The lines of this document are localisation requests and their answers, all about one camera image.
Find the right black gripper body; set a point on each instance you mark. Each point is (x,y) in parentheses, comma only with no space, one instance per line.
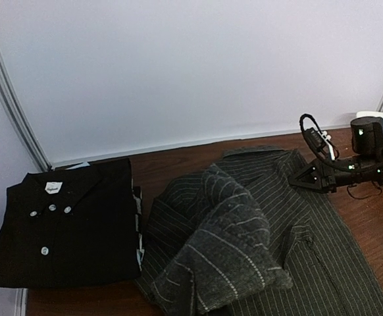
(324,177)

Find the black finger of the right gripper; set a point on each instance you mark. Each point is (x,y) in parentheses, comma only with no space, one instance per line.
(305,178)

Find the black pinstriped long sleeve shirt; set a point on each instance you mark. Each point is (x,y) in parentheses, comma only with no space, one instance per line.
(237,239)

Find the stack of folded shirts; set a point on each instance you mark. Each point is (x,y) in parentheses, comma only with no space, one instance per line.
(71,228)

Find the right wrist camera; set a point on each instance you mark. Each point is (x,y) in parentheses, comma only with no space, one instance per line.
(320,141)

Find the left aluminium post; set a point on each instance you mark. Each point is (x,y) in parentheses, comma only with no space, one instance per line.
(19,121)

